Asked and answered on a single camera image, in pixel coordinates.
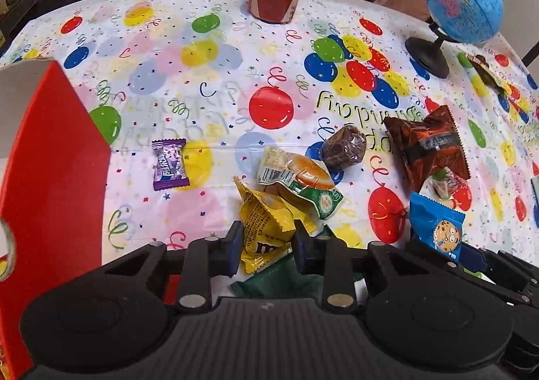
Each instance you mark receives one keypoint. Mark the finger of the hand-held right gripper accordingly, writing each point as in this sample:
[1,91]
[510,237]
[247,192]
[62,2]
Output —
[476,260]

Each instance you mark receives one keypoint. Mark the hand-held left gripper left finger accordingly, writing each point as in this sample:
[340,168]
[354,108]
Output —
[236,249]

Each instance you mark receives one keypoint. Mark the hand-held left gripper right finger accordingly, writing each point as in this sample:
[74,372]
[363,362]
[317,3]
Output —
[303,253]

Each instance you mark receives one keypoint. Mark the yellow candy packet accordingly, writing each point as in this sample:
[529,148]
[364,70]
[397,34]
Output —
[261,220]

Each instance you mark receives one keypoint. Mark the blue cookie packet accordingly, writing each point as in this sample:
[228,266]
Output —
[438,224]

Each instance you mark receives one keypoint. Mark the purple candy packet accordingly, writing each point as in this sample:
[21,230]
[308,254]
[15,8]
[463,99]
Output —
[168,165]

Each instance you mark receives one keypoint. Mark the brown foil snack packet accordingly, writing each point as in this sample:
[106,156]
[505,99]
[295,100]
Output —
[425,144]

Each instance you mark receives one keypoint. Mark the red cardboard box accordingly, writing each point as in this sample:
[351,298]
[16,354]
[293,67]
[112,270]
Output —
[50,194]

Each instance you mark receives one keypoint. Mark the dark green snack packet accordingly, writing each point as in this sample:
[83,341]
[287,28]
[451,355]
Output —
[278,279]

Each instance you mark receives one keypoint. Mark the small clear wrapped candy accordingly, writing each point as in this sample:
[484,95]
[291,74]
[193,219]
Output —
[448,186]

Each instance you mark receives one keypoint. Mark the green and white snack packet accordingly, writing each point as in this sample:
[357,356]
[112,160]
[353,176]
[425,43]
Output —
[294,173]

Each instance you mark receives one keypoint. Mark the round brown wrapped cake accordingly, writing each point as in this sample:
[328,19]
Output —
[343,148]

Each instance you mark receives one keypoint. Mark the balloon print tablecloth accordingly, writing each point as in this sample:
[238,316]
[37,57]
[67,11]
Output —
[189,110]

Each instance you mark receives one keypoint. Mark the opened dark snack packet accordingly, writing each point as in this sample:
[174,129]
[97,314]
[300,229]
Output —
[488,74]

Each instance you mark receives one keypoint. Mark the blue desk globe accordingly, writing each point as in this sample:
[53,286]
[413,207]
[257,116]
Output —
[463,0]

